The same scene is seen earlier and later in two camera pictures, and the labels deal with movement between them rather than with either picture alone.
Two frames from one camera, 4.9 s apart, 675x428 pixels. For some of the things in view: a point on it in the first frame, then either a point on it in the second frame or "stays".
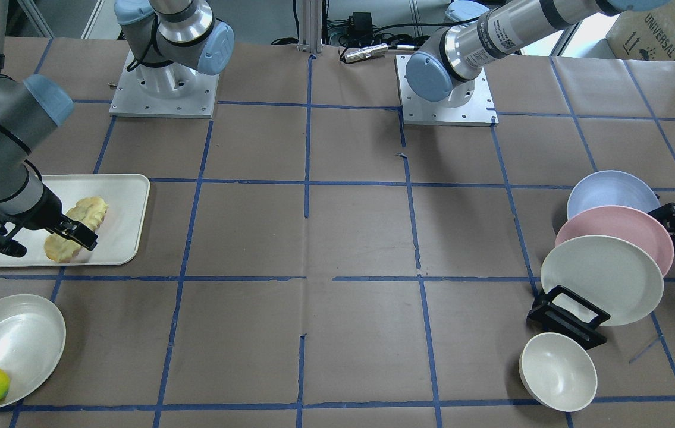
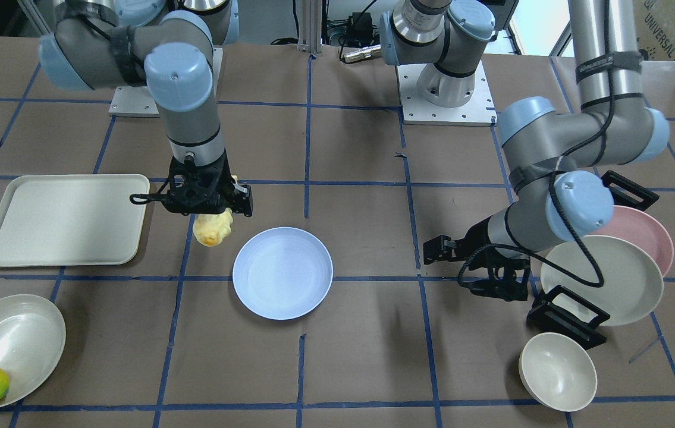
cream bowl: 558,371 stays
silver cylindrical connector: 367,52 stays
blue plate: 613,188 to 282,273
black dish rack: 552,317 stays
